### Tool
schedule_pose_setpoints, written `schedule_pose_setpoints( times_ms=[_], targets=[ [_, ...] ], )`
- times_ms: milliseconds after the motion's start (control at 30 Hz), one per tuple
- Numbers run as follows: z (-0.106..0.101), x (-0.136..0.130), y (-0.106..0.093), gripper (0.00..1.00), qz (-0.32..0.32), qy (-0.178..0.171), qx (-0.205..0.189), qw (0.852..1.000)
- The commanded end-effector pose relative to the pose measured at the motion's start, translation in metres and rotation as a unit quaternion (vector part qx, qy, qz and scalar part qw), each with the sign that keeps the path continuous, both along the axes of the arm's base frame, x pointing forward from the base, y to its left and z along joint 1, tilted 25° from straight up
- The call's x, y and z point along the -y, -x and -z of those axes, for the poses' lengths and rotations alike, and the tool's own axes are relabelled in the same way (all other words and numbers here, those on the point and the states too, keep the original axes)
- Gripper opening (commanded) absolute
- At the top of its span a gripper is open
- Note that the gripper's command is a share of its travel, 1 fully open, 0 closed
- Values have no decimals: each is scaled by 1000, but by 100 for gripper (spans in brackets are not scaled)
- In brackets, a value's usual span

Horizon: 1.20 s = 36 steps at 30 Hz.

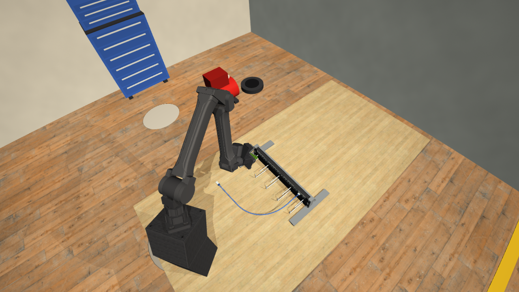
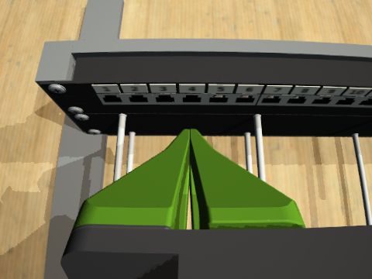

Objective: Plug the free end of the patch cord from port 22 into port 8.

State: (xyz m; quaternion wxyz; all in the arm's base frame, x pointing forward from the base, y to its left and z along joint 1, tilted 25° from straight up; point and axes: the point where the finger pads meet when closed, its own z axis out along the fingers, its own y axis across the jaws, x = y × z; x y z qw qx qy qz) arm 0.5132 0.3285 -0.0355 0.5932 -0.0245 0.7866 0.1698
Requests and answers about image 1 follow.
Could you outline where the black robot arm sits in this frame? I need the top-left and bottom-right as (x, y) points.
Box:
(158, 86), (254, 234)

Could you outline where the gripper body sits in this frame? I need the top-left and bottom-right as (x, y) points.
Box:
(240, 154), (256, 169)

